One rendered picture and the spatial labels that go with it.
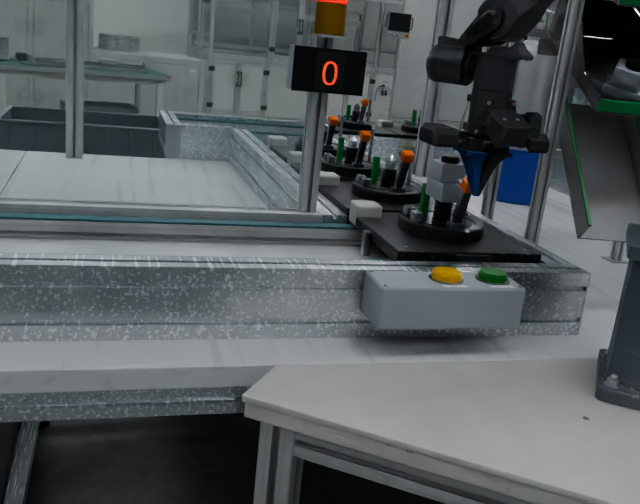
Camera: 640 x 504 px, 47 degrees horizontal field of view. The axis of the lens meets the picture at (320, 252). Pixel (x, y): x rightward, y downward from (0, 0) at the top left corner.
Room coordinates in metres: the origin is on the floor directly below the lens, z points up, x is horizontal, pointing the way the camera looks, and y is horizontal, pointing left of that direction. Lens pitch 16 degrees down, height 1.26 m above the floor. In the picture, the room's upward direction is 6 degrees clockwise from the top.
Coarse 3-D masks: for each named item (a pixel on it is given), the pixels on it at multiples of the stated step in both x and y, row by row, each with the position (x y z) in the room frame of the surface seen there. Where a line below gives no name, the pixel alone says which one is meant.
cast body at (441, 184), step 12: (444, 156) 1.18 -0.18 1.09; (456, 156) 1.19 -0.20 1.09; (432, 168) 1.19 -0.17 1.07; (444, 168) 1.16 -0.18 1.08; (456, 168) 1.17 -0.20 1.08; (432, 180) 1.19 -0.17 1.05; (444, 180) 1.16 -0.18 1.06; (456, 180) 1.17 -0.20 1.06; (432, 192) 1.18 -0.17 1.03; (444, 192) 1.15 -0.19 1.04; (456, 192) 1.16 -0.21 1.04
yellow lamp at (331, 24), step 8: (320, 8) 1.22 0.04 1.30; (328, 8) 1.22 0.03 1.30; (336, 8) 1.22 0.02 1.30; (344, 8) 1.23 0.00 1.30; (320, 16) 1.22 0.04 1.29; (328, 16) 1.22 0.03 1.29; (336, 16) 1.22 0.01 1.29; (344, 16) 1.23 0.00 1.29; (320, 24) 1.22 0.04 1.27; (328, 24) 1.22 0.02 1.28; (336, 24) 1.22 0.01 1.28; (344, 24) 1.23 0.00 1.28; (320, 32) 1.22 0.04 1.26; (328, 32) 1.22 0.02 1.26; (336, 32) 1.22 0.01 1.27; (344, 32) 1.24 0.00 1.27
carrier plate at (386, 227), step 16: (352, 224) 1.24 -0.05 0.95; (368, 224) 1.18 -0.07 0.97; (384, 224) 1.19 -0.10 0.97; (384, 240) 1.09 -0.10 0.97; (400, 240) 1.10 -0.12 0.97; (416, 240) 1.11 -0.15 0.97; (432, 240) 1.12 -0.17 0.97; (480, 240) 1.15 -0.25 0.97; (496, 240) 1.16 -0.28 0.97; (512, 240) 1.17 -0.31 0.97; (400, 256) 1.04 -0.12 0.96; (416, 256) 1.04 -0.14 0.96; (432, 256) 1.05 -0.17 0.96; (448, 256) 1.06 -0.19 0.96; (496, 256) 1.08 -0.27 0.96; (512, 256) 1.09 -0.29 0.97; (528, 256) 1.10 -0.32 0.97
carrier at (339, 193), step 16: (320, 176) 1.47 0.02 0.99; (336, 176) 1.48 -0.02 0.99; (384, 176) 1.42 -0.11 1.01; (320, 192) 1.45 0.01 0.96; (336, 192) 1.41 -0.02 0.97; (352, 192) 1.41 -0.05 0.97; (368, 192) 1.37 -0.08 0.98; (384, 192) 1.36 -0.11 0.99; (400, 192) 1.37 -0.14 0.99; (416, 192) 1.39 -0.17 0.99; (384, 208) 1.31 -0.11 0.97; (400, 208) 1.33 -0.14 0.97; (416, 208) 1.34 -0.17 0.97; (432, 208) 1.36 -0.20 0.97
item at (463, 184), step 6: (462, 180) 1.11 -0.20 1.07; (462, 186) 1.11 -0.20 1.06; (468, 186) 1.10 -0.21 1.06; (462, 192) 1.11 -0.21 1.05; (468, 192) 1.11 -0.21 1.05; (462, 198) 1.11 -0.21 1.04; (468, 198) 1.12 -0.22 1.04; (456, 204) 1.13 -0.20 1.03; (462, 204) 1.12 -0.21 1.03; (456, 210) 1.12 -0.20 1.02; (462, 210) 1.12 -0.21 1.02; (456, 216) 1.12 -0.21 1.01; (462, 216) 1.13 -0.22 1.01; (456, 222) 1.13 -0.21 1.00
